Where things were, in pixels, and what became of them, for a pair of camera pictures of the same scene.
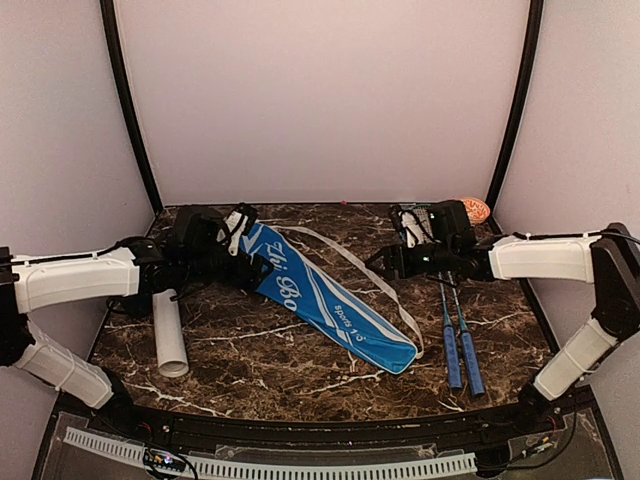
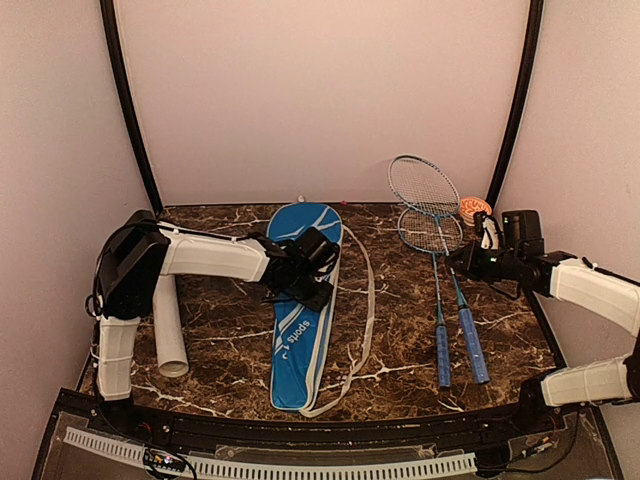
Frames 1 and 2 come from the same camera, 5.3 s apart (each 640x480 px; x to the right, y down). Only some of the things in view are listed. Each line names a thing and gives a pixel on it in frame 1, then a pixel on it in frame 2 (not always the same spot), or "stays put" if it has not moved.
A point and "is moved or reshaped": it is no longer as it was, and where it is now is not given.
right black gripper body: x=438 y=262 to x=485 y=269
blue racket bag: x=310 y=297 to x=299 y=335
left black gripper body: x=245 y=274 to x=307 y=296
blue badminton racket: x=475 y=385 is moved or reshaped
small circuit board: x=160 y=459 stays put
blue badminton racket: x=454 y=372 to x=434 y=231
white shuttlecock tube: x=171 y=349 stays put
